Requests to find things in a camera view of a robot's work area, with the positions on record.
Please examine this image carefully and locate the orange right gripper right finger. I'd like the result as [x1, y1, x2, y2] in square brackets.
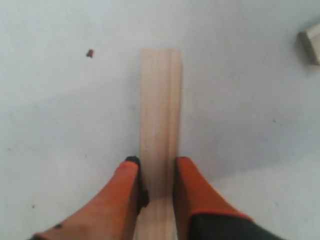
[173, 157, 280, 240]

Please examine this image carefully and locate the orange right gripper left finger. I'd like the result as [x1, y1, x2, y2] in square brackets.
[32, 156, 149, 240]

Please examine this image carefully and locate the diagonal wooden stick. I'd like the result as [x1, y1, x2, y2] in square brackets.
[135, 49, 183, 240]

